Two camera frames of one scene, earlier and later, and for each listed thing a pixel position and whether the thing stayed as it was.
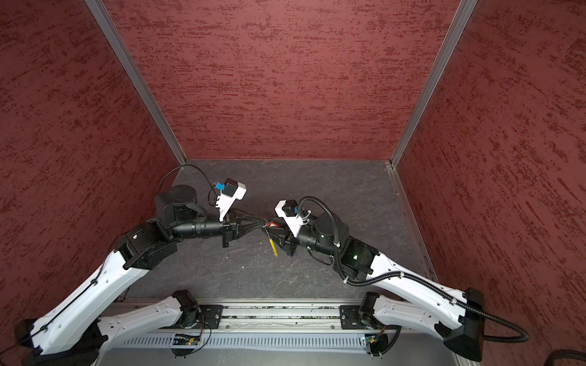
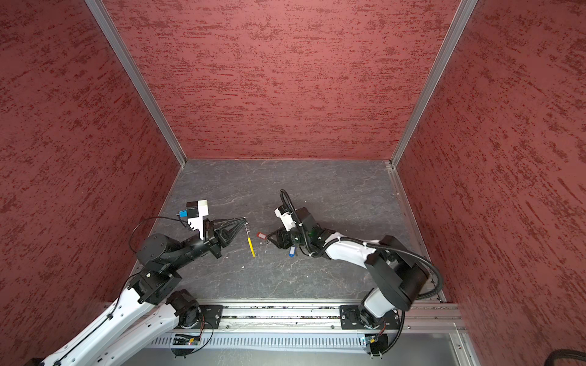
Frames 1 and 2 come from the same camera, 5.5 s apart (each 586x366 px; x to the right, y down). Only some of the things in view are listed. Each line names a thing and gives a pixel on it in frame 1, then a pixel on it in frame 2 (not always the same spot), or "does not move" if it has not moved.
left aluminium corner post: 137,79 does not move
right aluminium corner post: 462,15 does not move
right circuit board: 376,344 does not move
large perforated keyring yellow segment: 274,248 → 249,242
